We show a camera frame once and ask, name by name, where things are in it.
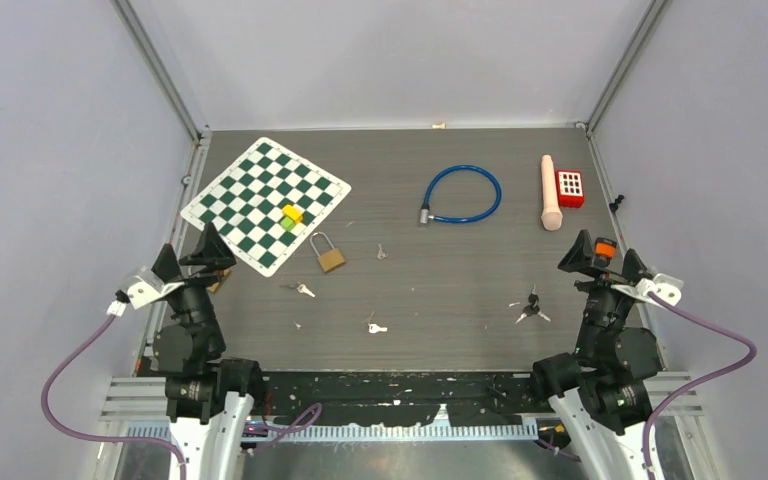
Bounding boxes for silver keys with white tag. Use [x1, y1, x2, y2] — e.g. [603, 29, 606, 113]
[366, 311, 389, 334]

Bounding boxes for small orange padlock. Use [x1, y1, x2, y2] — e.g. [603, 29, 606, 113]
[593, 237, 618, 262]

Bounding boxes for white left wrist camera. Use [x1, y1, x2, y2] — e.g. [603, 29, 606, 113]
[106, 266, 184, 317]

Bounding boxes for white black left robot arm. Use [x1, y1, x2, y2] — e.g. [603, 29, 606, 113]
[151, 224, 267, 479]

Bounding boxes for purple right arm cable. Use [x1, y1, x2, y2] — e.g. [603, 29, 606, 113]
[642, 291, 758, 480]

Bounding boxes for yellow block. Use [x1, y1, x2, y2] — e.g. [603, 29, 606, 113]
[282, 204, 304, 224]

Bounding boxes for beige wooden rolling pin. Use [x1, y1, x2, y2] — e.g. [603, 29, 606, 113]
[540, 154, 563, 231]

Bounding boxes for black knob on rail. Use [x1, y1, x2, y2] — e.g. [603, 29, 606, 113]
[609, 194, 625, 213]

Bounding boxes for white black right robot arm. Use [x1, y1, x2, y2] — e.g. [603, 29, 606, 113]
[528, 229, 663, 479]

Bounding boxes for black headed key bunch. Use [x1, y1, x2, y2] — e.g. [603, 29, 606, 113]
[515, 285, 551, 324]

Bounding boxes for brass padlock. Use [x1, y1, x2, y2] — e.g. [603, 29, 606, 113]
[309, 232, 346, 274]
[207, 268, 231, 293]

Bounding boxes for green white chessboard mat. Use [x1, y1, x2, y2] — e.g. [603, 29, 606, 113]
[180, 137, 352, 277]

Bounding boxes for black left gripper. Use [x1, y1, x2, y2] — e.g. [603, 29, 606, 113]
[154, 221, 235, 351]

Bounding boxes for aluminium frame rail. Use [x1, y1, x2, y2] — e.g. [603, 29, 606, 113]
[99, 370, 707, 444]

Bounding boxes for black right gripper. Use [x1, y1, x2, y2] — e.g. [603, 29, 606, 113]
[556, 227, 646, 358]

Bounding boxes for blue cable lock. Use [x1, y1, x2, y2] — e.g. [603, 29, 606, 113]
[417, 164, 503, 227]

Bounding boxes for red block with holes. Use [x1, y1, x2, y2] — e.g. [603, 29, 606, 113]
[555, 169, 585, 209]

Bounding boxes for black front base panel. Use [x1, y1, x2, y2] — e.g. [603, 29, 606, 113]
[242, 371, 555, 427]

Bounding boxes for green block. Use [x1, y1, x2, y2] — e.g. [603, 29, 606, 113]
[281, 217, 296, 232]

